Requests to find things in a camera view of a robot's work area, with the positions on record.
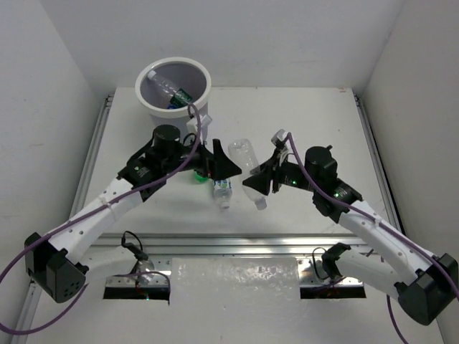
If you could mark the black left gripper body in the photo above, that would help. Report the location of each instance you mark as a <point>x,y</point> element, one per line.
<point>214,163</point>

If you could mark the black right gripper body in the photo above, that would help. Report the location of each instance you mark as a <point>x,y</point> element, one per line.
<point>281,172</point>

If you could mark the green plastic bottle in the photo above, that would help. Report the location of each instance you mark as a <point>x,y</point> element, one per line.
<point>199,178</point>

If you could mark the clear bottle green white label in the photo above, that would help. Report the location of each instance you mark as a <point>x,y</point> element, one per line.
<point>222,193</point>

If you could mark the clear unlabelled bottle blue cap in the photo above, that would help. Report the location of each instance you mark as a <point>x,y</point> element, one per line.
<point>243,155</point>

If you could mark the clear bottle dark green label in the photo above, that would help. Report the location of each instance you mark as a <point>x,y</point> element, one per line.
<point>169,92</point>

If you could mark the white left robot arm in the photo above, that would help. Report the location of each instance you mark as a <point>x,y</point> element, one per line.
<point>107,208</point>

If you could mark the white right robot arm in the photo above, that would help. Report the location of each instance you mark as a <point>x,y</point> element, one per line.
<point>423,283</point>

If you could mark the grey bin with white rim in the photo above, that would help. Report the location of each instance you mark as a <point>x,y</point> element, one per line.
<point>188,74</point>

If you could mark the white front cover panel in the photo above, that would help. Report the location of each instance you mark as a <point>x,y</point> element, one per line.
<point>234,278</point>

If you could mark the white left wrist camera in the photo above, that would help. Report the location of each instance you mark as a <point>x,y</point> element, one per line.
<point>193,125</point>

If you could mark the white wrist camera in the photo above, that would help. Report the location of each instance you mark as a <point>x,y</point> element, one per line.
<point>193,125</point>
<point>279,140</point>

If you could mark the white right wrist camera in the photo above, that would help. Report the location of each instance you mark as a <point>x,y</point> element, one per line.
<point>279,140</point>

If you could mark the aluminium front rail frame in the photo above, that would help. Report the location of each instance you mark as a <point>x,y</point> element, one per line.
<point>150,279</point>

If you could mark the aluminium left side rail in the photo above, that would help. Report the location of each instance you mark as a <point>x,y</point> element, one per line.
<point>30,303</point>

